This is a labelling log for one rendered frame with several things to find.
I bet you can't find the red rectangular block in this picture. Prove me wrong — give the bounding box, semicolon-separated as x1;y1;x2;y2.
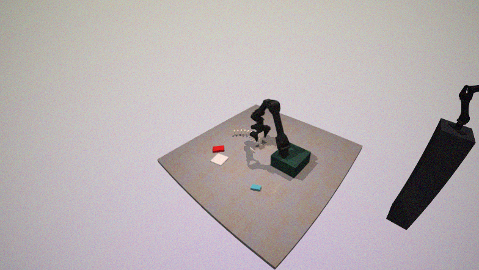
213;145;224;153

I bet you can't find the small teal flat block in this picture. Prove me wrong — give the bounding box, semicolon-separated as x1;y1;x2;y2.
250;184;261;191

